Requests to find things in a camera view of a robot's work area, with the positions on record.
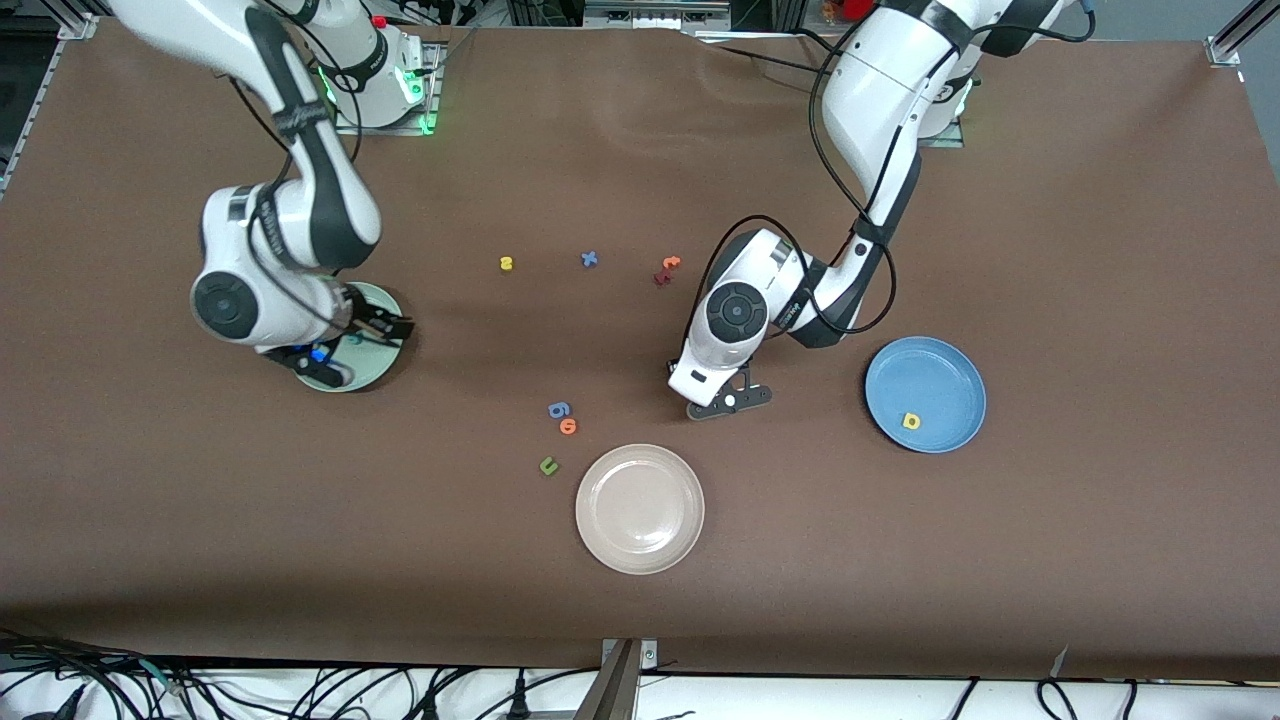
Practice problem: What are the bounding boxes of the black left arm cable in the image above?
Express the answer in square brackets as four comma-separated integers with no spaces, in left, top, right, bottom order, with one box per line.
[685,30,901,346]

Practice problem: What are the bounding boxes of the tangled black floor cables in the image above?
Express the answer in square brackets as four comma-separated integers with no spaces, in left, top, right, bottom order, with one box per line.
[0,628,601,720]

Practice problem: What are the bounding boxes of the pale green plate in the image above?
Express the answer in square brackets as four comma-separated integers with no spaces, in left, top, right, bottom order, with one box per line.
[293,283,406,394]

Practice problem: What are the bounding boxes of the aluminium table side rail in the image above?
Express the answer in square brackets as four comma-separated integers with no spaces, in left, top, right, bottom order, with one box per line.
[0,35,63,201]

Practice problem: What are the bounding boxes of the aluminium table edge bracket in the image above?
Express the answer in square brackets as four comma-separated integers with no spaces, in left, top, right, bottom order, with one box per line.
[575,638,661,720]

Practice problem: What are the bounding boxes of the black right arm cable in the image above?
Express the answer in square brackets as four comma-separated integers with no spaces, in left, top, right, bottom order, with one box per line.
[225,0,366,336]

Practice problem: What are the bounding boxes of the beige plate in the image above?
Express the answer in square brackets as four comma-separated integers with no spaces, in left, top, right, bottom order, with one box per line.
[575,444,706,576]

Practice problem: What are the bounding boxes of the aluminium frame profile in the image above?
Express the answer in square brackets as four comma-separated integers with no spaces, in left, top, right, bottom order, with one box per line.
[45,0,103,43]
[1205,0,1280,69]

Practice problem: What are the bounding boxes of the brown table cover sheet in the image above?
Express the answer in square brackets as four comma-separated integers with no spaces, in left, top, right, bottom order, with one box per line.
[0,18,1280,683]

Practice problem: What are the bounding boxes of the grey background device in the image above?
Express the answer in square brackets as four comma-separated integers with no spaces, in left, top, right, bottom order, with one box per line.
[583,0,731,31]

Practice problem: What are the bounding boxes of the blue plate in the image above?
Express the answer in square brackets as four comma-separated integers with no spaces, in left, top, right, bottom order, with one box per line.
[864,336,988,455]

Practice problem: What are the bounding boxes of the black looped floor cable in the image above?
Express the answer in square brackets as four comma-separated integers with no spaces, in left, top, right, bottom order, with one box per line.
[1035,678,1081,720]

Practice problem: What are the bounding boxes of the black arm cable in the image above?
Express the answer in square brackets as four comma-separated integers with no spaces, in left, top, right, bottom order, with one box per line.
[225,0,366,336]
[685,30,901,346]

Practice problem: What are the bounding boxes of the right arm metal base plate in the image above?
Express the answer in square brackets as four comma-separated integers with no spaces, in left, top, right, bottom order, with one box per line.
[332,42,447,137]

